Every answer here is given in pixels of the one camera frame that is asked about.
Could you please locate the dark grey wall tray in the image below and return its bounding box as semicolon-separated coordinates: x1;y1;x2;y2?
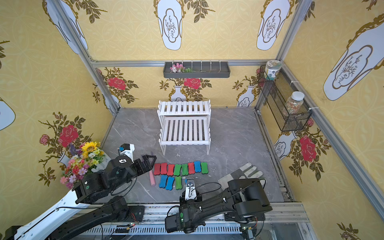
163;61;231;79

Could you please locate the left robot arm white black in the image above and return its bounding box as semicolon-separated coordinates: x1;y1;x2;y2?
5;155;157;240

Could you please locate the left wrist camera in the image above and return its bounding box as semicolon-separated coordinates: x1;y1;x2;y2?
118;144;135;162

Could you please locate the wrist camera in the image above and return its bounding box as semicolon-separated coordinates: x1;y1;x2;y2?
185;181;197;201
118;144;135;162

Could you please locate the red eraser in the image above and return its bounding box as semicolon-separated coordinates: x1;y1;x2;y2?
154;163;161;176
188;163;196;175
160;163;168;175
167;164;175;177

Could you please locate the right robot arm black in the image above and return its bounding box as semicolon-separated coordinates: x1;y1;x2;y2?
165;178;273;234

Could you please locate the green eraser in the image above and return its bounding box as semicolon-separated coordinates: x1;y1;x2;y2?
175;176;183;190
201;162;209;174
181;164;189;176
173;164;182;177

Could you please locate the clear jar white lid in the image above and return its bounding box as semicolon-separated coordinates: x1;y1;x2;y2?
283;91;305;117

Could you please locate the black wire wall basket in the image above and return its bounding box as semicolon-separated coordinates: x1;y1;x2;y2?
255;66;312;132

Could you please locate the white slotted cable duct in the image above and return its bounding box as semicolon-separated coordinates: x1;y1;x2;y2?
81;224;241;236

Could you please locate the jar with green label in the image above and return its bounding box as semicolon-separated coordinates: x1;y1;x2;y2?
265;60;282;81

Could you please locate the purple garden fork pink handle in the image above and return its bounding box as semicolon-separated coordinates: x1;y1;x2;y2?
149;158;156;186

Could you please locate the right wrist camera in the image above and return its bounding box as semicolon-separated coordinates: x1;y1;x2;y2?
185;181;197;201

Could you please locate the grey work glove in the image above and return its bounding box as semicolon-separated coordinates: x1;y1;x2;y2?
218;163;263;190

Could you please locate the flower arrangement white fence planter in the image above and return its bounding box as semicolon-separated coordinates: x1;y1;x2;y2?
60;142;107;189

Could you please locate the small pink flower sprig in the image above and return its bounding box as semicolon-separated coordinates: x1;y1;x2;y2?
170;63;193;73

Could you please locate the white two-tier slatted shelf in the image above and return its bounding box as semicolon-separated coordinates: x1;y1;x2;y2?
157;100;212;155

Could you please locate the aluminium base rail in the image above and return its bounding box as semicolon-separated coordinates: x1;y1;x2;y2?
125;203;310;224

